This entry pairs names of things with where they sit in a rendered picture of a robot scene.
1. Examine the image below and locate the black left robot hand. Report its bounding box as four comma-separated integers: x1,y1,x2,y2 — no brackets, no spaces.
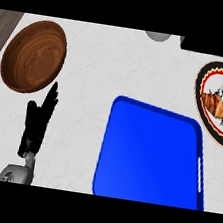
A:
16,77,62,162

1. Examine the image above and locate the blue plastic tray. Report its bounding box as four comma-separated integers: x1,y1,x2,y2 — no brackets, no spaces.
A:
90,93,220,212

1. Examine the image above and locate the golden brown croissant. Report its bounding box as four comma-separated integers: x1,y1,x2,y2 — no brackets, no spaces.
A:
198,91,223,120

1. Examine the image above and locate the patterned black rimmed plate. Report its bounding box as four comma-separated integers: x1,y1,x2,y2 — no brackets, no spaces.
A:
186,58,223,150

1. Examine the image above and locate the black appliance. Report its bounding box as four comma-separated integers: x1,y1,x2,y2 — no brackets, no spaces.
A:
178,36,223,57

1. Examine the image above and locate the brown wooden bowl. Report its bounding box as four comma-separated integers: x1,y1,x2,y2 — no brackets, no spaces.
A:
0,14,72,100

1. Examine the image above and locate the grey round object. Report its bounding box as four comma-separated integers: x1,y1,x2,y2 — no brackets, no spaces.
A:
142,30,172,44

